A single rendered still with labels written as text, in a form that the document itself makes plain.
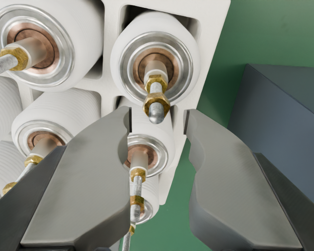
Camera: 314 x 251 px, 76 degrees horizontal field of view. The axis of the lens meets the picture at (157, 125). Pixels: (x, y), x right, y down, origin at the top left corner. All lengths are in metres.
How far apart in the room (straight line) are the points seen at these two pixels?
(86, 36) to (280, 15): 0.40
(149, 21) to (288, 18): 0.37
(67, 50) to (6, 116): 0.16
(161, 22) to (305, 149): 0.25
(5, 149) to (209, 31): 0.36
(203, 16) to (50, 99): 0.22
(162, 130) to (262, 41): 0.33
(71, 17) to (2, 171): 0.26
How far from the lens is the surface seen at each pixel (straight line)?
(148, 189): 0.34
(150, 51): 0.21
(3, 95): 0.35
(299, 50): 0.56
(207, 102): 0.52
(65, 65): 0.23
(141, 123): 0.25
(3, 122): 0.34
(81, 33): 0.22
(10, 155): 0.42
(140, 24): 0.21
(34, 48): 0.22
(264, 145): 0.42
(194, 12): 0.28
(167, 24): 0.21
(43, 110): 0.27
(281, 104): 0.38
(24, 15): 0.23
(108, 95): 0.31
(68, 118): 0.27
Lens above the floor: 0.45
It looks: 57 degrees down
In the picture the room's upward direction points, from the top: 179 degrees clockwise
